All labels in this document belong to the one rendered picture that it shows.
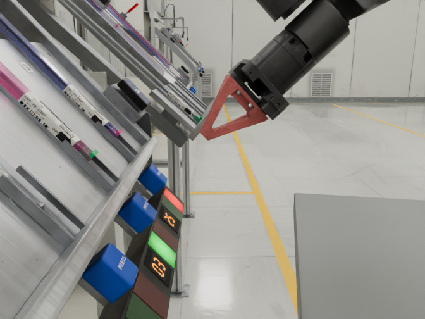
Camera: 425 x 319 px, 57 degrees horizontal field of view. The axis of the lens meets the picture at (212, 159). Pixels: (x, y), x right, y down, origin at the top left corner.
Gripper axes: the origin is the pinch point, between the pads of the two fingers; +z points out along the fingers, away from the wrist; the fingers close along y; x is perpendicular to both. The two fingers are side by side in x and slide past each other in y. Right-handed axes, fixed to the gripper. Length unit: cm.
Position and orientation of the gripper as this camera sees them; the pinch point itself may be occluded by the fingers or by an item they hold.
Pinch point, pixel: (209, 131)
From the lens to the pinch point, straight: 48.2
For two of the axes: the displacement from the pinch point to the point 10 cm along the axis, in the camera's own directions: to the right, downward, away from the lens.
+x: 6.9, 7.0, 1.9
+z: -7.3, 6.6, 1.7
